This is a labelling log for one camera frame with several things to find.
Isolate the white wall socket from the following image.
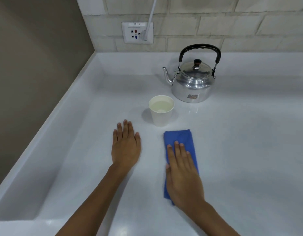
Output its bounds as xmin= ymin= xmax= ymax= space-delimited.
xmin=121 ymin=22 xmax=154 ymax=44

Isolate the white paper cup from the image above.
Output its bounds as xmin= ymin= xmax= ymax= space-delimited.
xmin=148 ymin=95 xmax=175 ymax=127

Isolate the person's right hand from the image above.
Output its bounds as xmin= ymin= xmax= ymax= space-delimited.
xmin=165 ymin=141 xmax=205 ymax=207

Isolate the person's left hand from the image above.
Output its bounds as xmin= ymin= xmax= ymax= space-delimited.
xmin=112 ymin=119 xmax=141 ymax=171

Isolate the person's left forearm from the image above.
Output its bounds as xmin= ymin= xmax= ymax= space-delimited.
xmin=55 ymin=163 xmax=132 ymax=236

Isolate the white plug with cable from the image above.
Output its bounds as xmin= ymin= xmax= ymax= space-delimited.
xmin=139 ymin=0 xmax=159 ymax=41

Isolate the silver kettle lid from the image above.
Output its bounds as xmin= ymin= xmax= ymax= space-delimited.
xmin=180 ymin=59 xmax=213 ymax=78

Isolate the silver metal kettle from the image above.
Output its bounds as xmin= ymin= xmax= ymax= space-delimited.
xmin=162 ymin=44 xmax=221 ymax=103

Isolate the blue cloth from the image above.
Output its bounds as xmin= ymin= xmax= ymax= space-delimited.
xmin=163 ymin=129 xmax=200 ymax=206

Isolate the person's right forearm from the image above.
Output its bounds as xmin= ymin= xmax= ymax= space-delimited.
xmin=174 ymin=199 xmax=241 ymax=236

